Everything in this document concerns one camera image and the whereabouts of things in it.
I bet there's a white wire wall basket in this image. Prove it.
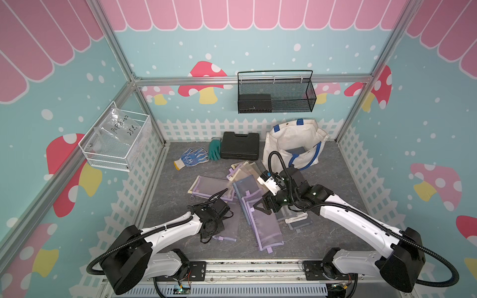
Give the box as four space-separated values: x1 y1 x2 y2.
78 102 152 172

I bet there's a blue mesh pencil pouch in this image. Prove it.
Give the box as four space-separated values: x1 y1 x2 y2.
287 147 307 155

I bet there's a blue white work glove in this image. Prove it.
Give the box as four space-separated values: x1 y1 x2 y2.
174 148 209 171

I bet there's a green rubber glove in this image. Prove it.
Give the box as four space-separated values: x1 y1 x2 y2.
208 137 222 161

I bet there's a cream canvas tote bag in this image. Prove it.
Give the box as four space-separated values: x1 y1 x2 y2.
262 119 329 170

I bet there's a grey pouch under white pouch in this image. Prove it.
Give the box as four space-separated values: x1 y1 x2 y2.
287 219 313 233

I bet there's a clear plastic labelled bag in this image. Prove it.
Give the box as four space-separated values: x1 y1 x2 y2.
93 106 142 156

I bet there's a black plastic tool case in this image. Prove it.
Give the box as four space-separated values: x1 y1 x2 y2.
220 132 260 161

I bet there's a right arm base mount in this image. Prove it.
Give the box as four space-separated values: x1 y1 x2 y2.
301 260 355 282

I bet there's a blue grey mesh pouch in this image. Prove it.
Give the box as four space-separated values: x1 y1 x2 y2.
232 175 264 211

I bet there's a beige mesh pouch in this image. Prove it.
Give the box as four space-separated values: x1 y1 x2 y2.
227 161 268 193

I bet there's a white grey mesh pouch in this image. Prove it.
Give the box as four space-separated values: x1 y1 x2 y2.
276 206 308 224

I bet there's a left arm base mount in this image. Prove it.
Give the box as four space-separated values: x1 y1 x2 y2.
157 261 207 282

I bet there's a black box in basket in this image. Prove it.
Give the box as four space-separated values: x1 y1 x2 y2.
237 94 272 114

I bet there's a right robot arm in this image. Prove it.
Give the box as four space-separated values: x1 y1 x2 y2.
253 151 460 293

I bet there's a black wire mesh basket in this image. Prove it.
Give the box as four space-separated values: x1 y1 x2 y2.
237 70 317 113

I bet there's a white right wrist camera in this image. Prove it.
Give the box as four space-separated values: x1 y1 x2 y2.
257 171 281 196

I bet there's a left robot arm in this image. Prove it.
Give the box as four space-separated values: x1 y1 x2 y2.
86 189 234 295

